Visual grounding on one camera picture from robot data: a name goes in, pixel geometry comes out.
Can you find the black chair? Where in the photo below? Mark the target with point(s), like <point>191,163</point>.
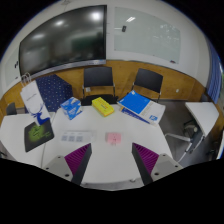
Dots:
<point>97,76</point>
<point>148,80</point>

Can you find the white paper bag blue deer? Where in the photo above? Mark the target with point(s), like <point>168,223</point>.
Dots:
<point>33,100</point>

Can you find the dark grey chair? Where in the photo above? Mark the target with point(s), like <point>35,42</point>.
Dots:
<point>11,109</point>

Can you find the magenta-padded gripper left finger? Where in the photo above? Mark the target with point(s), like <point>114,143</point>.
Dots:
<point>78,160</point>

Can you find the blue and white booklet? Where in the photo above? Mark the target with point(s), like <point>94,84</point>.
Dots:
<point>136,101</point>

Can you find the blue tissue box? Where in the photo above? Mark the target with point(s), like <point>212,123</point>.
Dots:
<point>71,108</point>

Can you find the black whiteboard eraser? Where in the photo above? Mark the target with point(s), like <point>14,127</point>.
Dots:
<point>124,29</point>

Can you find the white side table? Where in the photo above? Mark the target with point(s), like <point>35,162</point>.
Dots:
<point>203,113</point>

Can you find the dark blue book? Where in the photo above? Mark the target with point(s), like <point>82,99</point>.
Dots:
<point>131,114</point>

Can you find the yellow box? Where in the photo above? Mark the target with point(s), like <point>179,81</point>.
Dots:
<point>102,106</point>

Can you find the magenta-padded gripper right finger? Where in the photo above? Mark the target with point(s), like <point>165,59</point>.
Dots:
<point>146,160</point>

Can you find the glass whiteboard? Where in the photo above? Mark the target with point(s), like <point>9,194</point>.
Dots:
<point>146,33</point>

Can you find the large black wall screen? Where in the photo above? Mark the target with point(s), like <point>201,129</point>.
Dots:
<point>63,40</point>

